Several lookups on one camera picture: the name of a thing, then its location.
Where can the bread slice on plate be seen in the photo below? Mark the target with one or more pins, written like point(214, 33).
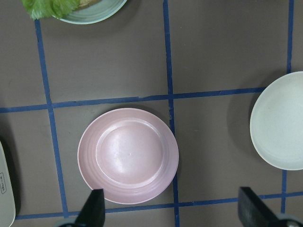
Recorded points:
point(87, 3)

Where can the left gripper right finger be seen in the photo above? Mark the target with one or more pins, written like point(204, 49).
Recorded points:
point(252, 211)

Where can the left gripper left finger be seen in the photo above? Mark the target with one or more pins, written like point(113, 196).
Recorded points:
point(93, 211)

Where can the cream toaster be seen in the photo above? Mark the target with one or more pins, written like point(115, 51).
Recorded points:
point(7, 200)

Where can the cream plate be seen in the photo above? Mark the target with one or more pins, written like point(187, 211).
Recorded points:
point(276, 123)

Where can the green lettuce leaf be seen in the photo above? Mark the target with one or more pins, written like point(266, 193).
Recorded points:
point(38, 9)

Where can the pink plate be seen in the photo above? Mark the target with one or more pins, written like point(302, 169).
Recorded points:
point(129, 153)

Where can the green plate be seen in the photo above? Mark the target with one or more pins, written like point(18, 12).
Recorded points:
point(96, 13)

